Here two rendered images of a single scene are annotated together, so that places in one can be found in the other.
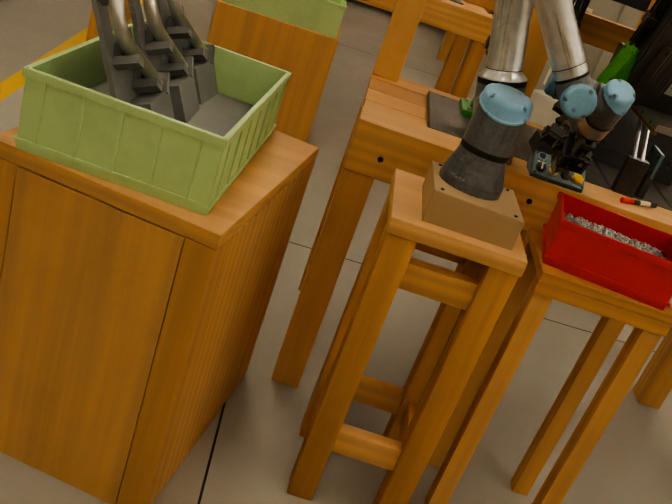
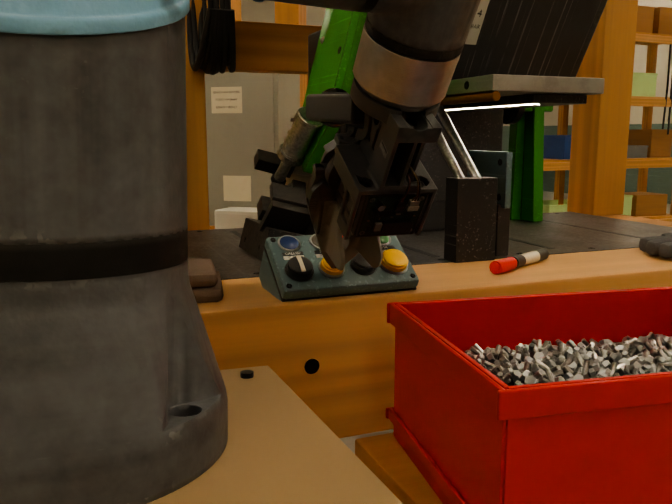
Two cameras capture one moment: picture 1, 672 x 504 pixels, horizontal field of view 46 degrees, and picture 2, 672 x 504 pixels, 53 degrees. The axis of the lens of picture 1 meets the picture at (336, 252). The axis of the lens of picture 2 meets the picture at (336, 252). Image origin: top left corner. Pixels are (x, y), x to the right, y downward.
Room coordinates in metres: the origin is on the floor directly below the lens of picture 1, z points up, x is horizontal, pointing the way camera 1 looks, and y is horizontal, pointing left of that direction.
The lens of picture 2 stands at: (1.47, -0.27, 1.06)
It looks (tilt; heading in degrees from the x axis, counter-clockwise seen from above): 10 degrees down; 341
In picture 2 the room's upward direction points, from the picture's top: straight up
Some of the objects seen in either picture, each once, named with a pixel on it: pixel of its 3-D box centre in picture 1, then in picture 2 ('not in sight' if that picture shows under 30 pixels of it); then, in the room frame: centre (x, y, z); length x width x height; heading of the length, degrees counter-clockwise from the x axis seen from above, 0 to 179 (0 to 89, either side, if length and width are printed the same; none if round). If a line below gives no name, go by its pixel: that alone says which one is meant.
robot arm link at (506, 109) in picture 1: (498, 118); (47, 71); (1.79, -0.24, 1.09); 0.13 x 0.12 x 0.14; 178
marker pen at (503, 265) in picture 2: (638, 202); (520, 260); (2.18, -0.75, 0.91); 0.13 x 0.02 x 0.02; 119
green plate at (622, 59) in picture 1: (619, 80); (352, 56); (2.38, -0.60, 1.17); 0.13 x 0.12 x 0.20; 93
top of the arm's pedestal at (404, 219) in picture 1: (454, 219); not in sight; (1.78, -0.24, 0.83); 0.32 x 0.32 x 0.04; 3
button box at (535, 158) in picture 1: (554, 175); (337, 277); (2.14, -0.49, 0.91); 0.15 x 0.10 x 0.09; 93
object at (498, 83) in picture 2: (662, 118); (461, 97); (2.35, -0.75, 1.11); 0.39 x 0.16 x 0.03; 3
